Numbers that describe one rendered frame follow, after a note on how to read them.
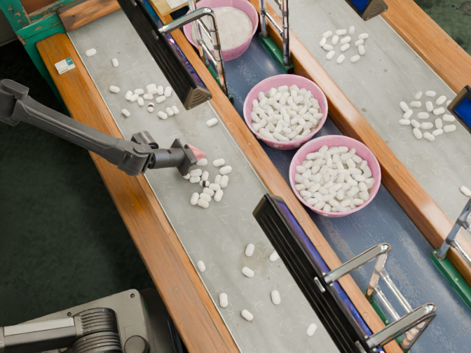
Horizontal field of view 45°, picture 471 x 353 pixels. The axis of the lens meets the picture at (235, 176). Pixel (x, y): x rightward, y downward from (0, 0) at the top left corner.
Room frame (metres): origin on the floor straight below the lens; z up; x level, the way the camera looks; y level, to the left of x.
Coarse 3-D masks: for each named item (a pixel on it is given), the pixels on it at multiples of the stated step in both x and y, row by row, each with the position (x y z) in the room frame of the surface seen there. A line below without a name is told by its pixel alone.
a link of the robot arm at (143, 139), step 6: (138, 132) 0.98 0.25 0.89; (144, 132) 0.98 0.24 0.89; (132, 138) 0.96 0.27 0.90; (138, 138) 0.96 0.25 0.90; (144, 138) 0.95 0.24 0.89; (150, 138) 0.95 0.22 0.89; (138, 144) 0.90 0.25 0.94; (144, 144) 0.91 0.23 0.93; (150, 144) 0.93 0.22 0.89; (156, 144) 0.94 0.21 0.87; (138, 150) 0.88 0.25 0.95; (144, 150) 0.88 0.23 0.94; (150, 150) 0.88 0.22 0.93; (150, 156) 0.87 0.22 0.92; (144, 168) 0.86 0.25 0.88; (138, 174) 0.85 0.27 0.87
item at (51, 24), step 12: (36, 24) 1.57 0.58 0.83; (48, 24) 1.58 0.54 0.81; (60, 24) 1.59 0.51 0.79; (24, 36) 1.55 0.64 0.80; (36, 36) 1.56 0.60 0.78; (36, 48) 1.55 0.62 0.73; (36, 60) 1.55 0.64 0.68; (48, 72) 1.55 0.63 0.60; (48, 84) 1.57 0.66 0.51; (60, 96) 1.57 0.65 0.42
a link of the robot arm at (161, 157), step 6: (156, 150) 0.90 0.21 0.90; (162, 150) 0.91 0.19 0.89; (156, 156) 0.88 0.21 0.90; (162, 156) 0.88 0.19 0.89; (168, 156) 0.89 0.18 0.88; (150, 162) 0.87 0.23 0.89; (156, 162) 0.86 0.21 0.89; (162, 162) 0.87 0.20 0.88; (168, 162) 0.87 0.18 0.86; (150, 168) 0.86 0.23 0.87; (156, 168) 0.86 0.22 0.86
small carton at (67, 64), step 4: (64, 60) 1.41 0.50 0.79; (68, 60) 1.41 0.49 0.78; (56, 64) 1.40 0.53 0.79; (60, 64) 1.40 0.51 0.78; (64, 64) 1.40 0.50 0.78; (68, 64) 1.39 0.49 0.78; (72, 64) 1.39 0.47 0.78; (56, 68) 1.39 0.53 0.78; (60, 68) 1.38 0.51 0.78; (64, 68) 1.38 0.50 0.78; (68, 68) 1.39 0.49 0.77; (72, 68) 1.39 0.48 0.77; (60, 72) 1.38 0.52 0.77
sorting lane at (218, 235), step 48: (96, 48) 1.48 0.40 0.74; (144, 48) 1.44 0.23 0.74; (192, 144) 1.00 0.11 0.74; (192, 192) 0.83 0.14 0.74; (240, 192) 0.80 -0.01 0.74; (192, 240) 0.67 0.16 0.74; (240, 240) 0.64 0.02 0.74; (240, 288) 0.50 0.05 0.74; (288, 288) 0.48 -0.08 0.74; (240, 336) 0.38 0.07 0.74; (288, 336) 0.35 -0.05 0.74
